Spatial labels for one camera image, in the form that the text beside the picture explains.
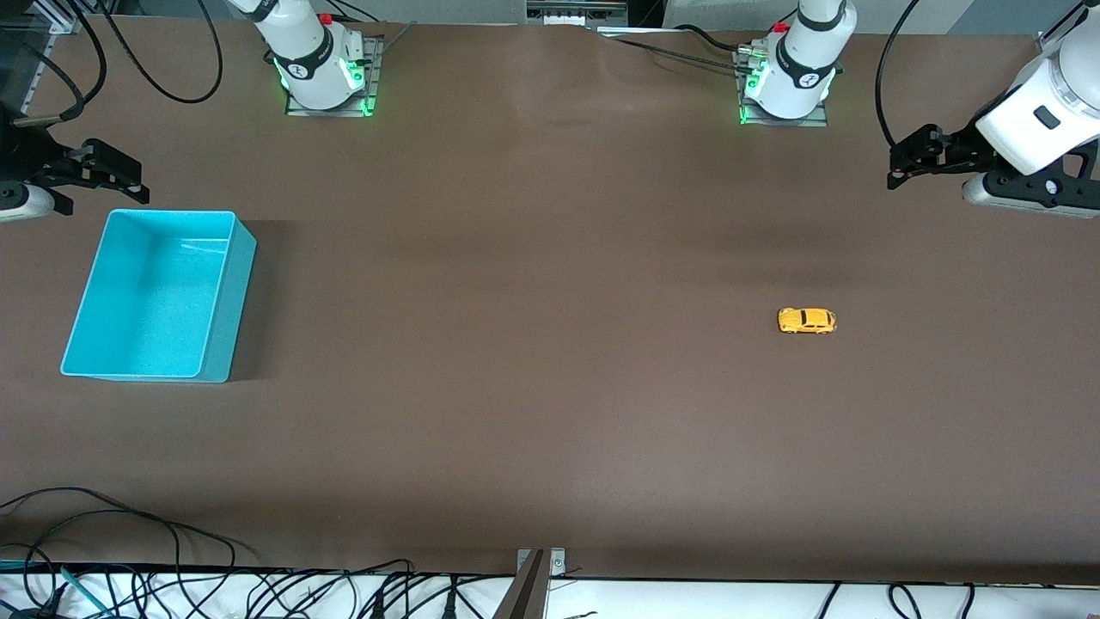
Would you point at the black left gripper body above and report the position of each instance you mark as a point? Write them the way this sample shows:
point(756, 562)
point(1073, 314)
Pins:
point(961, 146)

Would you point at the grey metal bar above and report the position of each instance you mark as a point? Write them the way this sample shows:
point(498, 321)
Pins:
point(526, 593)

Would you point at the metal bracket plate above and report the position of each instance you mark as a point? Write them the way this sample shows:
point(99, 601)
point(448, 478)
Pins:
point(557, 563)

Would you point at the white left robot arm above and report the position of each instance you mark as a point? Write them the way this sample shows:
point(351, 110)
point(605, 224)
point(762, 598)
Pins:
point(803, 60)

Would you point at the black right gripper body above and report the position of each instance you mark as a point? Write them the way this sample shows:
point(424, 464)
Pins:
point(33, 155)

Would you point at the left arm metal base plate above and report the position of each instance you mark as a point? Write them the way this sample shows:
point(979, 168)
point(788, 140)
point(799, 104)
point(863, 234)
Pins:
point(812, 121)

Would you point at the grey power strip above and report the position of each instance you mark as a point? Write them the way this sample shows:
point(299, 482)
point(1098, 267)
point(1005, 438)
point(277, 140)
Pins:
point(576, 13)

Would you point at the yellow beetle toy car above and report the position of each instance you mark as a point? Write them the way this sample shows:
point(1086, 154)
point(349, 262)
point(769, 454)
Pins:
point(806, 320)

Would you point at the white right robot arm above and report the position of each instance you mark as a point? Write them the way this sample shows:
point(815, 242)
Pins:
point(309, 60)

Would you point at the aluminium frame rail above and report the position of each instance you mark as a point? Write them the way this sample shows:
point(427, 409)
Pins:
point(1050, 39)
point(56, 17)

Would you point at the turquoise plastic bin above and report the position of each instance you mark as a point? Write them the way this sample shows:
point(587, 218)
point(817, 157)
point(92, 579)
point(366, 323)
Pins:
point(146, 309)

